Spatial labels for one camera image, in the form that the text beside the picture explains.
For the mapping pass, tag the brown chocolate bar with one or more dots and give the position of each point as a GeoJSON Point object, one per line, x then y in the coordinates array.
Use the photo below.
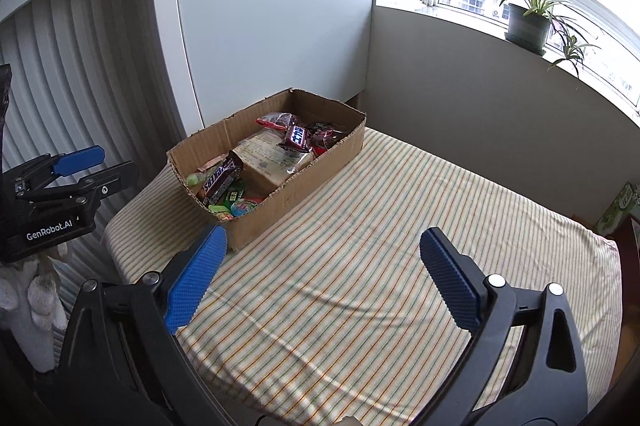
{"type": "Point", "coordinates": [296, 136]}
{"type": "Point", "coordinates": [220, 178]}

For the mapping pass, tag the brown wooden furniture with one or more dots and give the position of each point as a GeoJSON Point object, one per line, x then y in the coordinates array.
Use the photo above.
{"type": "Point", "coordinates": [630, 251]}

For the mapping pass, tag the large red-edged clear snack packet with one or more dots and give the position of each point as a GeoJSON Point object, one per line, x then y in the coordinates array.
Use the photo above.
{"type": "Point", "coordinates": [325, 136]}

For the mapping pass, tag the clear light green candy packet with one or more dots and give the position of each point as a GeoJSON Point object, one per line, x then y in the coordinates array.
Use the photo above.
{"type": "Point", "coordinates": [220, 212]}

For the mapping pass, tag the white ribbed panel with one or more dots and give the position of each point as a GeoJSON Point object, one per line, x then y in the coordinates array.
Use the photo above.
{"type": "Point", "coordinates": [100, 70]}

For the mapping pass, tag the striped tablecloth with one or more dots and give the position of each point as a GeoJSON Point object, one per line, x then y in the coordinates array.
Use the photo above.
{"type": "Point", "coordinates": [375, 231]}

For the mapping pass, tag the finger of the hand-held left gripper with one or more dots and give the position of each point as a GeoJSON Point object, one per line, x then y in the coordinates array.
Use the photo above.
{"type": "Point", "coordinates": [116, 176]}
{"type": "Point", "coordinates": [80, 158]}

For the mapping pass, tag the beige labelled carton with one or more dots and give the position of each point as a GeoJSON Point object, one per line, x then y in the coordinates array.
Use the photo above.
{"type": "Point", "coordinates": [270, 165]}

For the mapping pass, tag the white cabinet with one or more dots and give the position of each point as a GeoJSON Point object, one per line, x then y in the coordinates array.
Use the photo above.
{"type": "Point", "coordinates": [260, 15]}

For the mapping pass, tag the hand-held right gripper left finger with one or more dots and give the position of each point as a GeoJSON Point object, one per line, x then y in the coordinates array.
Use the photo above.
{"type": "Point", "coordinates": [195, 277]}

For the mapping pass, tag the dark green candy packet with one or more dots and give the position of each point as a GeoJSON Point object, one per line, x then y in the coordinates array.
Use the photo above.
{"type": "Point", "coordinates": [233, 196]}

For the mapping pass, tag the red-edged clear dark snack packet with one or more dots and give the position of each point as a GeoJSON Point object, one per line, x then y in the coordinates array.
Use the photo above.
{"type": "Point", "coordinates": [272, 121]}

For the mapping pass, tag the small pink packet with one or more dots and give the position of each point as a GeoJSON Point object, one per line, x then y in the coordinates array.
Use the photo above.
{"type": "Point", "coordinates": [210, 163]}

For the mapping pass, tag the black bumpy object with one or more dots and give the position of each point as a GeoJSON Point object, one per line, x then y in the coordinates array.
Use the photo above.
{"type": "Point", "coordinates": [4, 100]}

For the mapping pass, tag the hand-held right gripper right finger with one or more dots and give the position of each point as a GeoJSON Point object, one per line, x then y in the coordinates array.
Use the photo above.
{"type": "Point", "coordinates": [450, 282]}

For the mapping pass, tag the brown cardboard box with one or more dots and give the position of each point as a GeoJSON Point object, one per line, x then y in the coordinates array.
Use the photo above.
{"type": "Point", "coordinates": [300, 196]}

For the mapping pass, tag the green printed box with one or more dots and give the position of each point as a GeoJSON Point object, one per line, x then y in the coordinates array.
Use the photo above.
{"type": "Point", "coordinates": [617, 211]}

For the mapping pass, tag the person's left hand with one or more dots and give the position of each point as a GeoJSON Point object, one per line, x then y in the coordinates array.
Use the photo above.
{"type": "Point", "coordinates": [45, 321]}

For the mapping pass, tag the potted spider plant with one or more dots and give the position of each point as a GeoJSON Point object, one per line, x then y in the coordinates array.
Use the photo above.
{"type": "Point", "coordinates": [526, 25]}

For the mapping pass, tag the pale green candy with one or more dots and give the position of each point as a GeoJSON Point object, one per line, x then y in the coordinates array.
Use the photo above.
{"type": "Point", "coordinates": [195, 179]}

